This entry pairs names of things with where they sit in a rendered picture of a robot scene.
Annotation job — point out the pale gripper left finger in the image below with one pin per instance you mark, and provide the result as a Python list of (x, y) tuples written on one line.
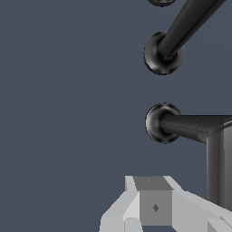
[(120, 211)]

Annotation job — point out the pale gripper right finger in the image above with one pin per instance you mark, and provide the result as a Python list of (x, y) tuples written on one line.
[(193, 211)]

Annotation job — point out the black faucet spout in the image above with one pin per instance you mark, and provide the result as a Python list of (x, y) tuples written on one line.
[(184, 28)]

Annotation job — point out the black round faucet base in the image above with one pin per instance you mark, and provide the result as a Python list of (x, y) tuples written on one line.
[(161, 2)]

